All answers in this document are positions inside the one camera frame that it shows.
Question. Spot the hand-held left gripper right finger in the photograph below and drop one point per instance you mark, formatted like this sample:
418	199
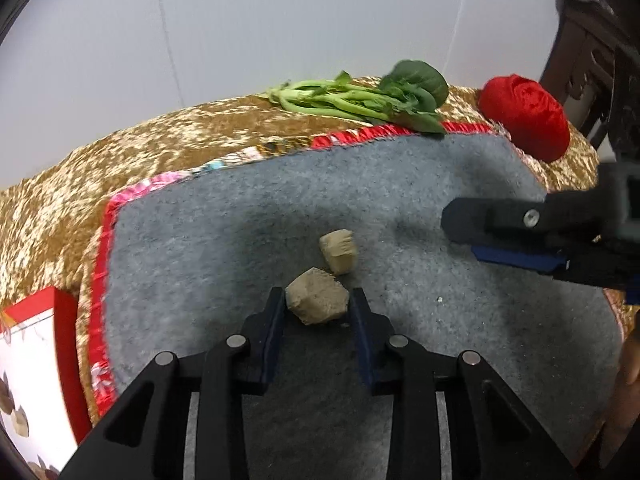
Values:
361	340

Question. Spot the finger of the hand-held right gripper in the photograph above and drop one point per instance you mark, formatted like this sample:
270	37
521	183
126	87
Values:
520	259
495	217

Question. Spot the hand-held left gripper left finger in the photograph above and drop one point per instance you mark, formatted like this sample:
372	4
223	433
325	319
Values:
274	332

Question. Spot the grainy beige yam chunk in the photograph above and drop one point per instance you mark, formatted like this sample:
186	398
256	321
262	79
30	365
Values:
317	300

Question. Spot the tan cake piece farther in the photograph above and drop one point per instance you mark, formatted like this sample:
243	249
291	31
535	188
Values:
339	252

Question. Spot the red box with white inside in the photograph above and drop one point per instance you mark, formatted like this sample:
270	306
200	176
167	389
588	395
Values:
65	360

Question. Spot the red date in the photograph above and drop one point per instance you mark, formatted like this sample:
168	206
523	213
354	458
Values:
51	471

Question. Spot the red velvet cloth bundle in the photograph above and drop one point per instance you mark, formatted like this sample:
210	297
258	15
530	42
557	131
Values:
530	115

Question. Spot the grey felt mat red trim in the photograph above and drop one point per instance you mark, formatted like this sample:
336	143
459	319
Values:
225	220

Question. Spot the green leafy bok choy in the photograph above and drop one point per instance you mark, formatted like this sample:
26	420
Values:
417	80

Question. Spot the dark carved wooden furniture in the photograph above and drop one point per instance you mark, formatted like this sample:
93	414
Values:
585	45

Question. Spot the gold velvet tablecloth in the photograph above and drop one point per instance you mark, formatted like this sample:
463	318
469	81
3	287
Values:
60	195

